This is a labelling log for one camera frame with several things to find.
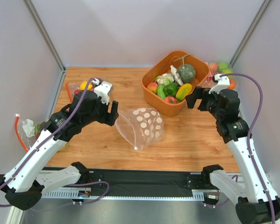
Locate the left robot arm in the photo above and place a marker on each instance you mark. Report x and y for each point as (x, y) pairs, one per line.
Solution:
(23, 185)

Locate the fake pink peach back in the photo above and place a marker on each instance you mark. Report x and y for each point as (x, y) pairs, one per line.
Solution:
(213, 66)

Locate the fake green bumpy fruit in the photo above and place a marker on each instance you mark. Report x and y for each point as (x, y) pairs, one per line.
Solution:
(223, 66)

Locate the fake green apple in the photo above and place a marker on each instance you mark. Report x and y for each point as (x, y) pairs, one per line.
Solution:
(227, 71)

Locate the zip bag at left edge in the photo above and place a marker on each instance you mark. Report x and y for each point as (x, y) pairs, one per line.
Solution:
(27, 131)

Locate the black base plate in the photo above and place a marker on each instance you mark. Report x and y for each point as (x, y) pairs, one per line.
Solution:
(137, 183)

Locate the fake green pumpkin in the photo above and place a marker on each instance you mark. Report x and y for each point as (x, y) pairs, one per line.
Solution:
(187, 73)

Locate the fake yellow pepper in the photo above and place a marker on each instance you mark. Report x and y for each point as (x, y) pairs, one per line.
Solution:
(84, 86)

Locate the fake green cucumber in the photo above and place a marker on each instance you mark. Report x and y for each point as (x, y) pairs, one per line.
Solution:
(160, 92)

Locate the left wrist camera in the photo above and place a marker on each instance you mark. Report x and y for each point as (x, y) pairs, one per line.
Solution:
(104, 90)

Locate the zip bag with pumpkin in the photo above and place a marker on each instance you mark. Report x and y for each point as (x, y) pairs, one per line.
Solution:
(208, 83)

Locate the fake green bell pepper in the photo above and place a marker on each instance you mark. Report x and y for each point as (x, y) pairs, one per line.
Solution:
(171, 90)

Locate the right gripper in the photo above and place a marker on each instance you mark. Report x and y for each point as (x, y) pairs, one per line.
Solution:
(202, 100)

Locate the aluminium rail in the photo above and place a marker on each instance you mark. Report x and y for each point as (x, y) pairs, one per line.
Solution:
(100, 188)

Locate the fake mango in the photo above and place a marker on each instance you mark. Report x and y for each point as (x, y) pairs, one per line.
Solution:
(183, 91)

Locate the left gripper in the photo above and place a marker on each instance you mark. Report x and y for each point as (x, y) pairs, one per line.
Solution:
(106, 112)

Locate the fake red pepper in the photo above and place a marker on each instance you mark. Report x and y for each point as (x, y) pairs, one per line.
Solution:
(76, 92)

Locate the fake small orange pumpkin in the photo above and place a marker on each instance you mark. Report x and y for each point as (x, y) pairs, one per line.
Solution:
(232, 85)

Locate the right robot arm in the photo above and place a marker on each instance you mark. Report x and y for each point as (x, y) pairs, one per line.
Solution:
(256, 202)

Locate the fake cauliflower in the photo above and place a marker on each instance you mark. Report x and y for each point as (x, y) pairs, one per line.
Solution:
(164, 79)

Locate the fake peach in basin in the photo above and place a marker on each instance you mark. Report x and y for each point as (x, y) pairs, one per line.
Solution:
(153, 87)

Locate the zip bag with bananas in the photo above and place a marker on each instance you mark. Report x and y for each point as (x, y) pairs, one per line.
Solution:
(71, 87)

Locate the polka dot zip bag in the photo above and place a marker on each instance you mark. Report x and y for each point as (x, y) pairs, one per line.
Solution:
(140, 127)

